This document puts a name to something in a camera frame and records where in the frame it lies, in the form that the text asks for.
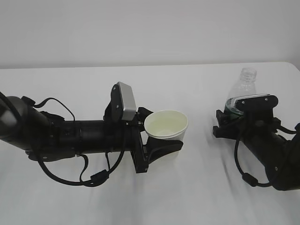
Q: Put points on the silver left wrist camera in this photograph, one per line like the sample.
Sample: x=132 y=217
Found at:
x=122 y=104

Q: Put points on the white paper cup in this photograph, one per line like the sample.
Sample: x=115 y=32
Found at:
x=166 y=125

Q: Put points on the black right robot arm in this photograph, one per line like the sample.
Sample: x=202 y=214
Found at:
x=276 y=148

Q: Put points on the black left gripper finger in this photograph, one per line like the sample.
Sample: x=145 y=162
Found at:
x=143 y=113
x=157 y=148

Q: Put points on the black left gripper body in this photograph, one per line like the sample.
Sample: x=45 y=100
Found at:
x=139 y=156

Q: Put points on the clear green-label water bottle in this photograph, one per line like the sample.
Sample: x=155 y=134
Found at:
x=244 y=86

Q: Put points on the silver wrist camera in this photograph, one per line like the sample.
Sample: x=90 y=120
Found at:
x=253 y=103
x=122 y=104

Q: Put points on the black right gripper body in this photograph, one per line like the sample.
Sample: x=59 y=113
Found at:
x=253 y=120

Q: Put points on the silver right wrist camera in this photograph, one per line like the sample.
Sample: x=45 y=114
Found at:
x=253 y=103

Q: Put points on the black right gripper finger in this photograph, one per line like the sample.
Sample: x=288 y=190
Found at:
x=222 y=117
x=222 y=132

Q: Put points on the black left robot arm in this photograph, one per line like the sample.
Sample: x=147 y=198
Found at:
x=47 y=137

